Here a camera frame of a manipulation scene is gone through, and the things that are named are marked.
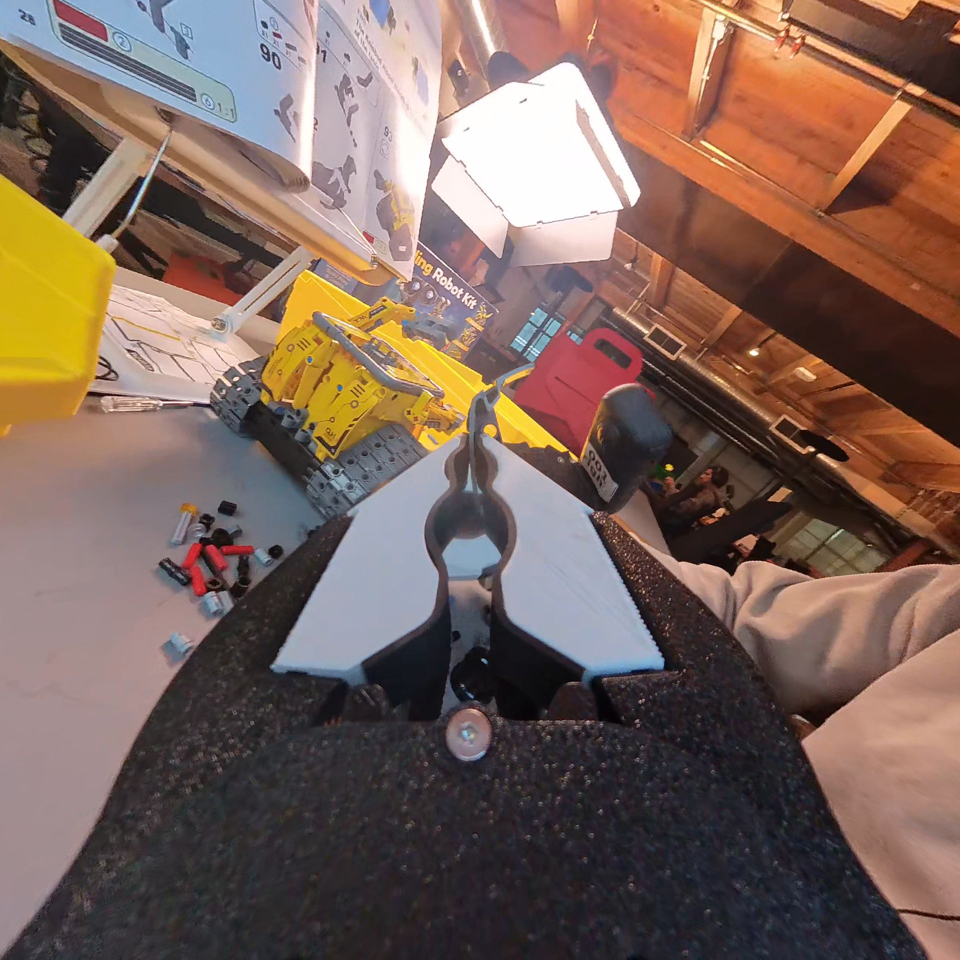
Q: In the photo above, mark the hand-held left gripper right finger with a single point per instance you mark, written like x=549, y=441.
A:
x=578, y=600

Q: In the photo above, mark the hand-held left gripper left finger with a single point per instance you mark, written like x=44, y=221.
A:
x=375, y=600

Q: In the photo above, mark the black toy wheel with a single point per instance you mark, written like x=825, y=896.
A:
x=474, y=675

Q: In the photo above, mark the grey toy frame piece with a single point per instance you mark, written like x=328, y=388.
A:
x=479, y=413

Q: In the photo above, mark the yellow parts tray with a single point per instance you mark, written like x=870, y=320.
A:
x=308, y=288

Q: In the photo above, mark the person's right forearm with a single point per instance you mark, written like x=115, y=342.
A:
x=810, y=630

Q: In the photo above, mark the pile of small pins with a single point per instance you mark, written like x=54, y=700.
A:
x=195, y=558

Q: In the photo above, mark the yellow tracked toy robot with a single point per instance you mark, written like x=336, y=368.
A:
x=323, y=390

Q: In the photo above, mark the blue toy set box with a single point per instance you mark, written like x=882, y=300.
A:
x=450, y=293

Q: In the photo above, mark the softbox light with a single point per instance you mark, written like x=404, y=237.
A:
x=540, y=150

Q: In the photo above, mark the printed paper sheets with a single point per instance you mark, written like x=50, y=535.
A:
x=150, y=338

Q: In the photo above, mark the person's beige jacket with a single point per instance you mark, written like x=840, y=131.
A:
x=900, y=810

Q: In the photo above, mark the yellow storage bin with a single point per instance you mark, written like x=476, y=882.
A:
x=53, y=315

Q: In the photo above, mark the instruction booklet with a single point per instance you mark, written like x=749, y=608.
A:
x=225, y=60

